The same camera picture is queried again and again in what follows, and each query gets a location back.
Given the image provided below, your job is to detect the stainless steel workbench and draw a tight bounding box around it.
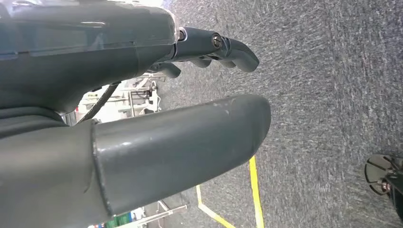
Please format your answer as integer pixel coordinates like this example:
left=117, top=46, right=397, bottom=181
left=63, top=72, right=166, bottom=126
left=88, top=192, right=190, bottom=228

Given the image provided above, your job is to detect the green box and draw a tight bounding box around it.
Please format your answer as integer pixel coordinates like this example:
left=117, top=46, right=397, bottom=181
left=105, top=212, right=133, bottom=228

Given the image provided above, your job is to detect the narrow yellow floor tape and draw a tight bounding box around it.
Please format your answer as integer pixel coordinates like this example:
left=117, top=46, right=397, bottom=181
left=195, top=185, right=237, bottom=228

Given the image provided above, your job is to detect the wide yellow floor tape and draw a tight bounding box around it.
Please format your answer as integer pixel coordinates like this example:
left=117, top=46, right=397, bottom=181
left=249, top=155, right=265, bottom=228

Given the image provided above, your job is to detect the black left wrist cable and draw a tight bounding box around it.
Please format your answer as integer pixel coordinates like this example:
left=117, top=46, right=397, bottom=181
left=75, top=82, right=122, bottom=125

